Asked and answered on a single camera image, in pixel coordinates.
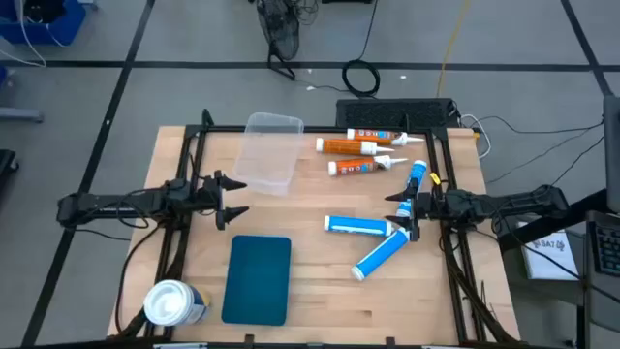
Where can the black floor fan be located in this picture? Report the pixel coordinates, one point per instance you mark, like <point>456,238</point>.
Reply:
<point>281,29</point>

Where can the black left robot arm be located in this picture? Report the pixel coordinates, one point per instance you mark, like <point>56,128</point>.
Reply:
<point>121,201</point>

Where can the orange sealant tube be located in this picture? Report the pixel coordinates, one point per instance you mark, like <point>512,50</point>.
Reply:
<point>344,146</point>
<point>370,135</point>
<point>356,167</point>

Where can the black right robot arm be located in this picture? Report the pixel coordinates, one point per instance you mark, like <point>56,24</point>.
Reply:
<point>508,203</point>

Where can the teal rectangular tray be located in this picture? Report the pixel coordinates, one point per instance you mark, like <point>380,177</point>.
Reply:
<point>257,280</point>

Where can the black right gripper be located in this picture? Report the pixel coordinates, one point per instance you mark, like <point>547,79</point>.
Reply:
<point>431,206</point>

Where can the yellow tag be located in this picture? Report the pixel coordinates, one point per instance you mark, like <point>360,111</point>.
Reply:
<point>435,178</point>

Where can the blue silicone tube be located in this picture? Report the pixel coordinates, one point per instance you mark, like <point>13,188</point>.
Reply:
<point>418,170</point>
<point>380,254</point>
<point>356,225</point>

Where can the clear plastic container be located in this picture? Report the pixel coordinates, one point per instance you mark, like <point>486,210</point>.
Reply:
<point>269,155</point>

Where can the black perforated computer case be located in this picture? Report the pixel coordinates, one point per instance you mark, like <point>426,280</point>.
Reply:
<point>387,114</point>

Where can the blue plastic bin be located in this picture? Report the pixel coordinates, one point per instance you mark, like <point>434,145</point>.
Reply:
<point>48,26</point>

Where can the black keyboard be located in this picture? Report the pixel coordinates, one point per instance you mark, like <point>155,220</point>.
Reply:
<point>608,247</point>

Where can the white paper sign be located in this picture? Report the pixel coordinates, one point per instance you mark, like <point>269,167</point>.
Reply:
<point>549,259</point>

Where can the grey monitor edge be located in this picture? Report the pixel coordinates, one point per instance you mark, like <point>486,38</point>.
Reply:
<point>612,150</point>

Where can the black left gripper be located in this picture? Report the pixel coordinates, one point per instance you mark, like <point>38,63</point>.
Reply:
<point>209,194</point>

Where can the black desk beam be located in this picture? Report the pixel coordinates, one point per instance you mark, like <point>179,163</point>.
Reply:
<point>581,208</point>

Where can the black aluminium table frame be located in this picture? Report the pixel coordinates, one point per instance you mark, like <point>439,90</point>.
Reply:
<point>329,129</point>

